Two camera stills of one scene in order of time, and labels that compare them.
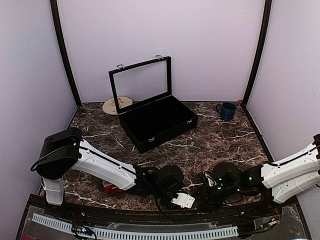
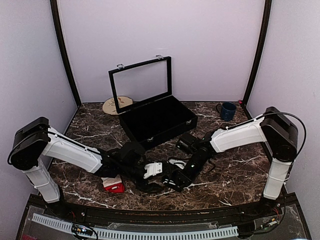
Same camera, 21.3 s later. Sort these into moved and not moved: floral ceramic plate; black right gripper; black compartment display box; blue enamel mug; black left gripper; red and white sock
Moved: black right gripper; black left gripper
Not moved: floral ceramic plate; black compartment display box; red and white sock; blue enamel mug
